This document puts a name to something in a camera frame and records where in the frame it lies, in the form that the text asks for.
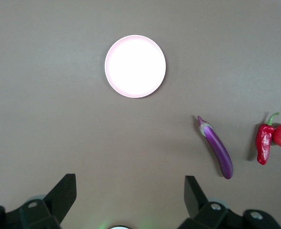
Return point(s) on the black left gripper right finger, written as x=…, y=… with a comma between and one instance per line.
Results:
x=197, y=205

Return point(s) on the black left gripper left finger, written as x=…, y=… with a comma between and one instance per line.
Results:
x=57, y=202

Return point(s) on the purple eggplant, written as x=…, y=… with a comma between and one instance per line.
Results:
x=217, y=148

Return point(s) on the red chili pepper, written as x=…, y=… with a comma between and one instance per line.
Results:
x=263, y=143

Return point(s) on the brown table cloth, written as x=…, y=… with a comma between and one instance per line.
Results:
x=47, y=107

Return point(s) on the pink round plate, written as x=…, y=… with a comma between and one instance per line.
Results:
x=135, y=66

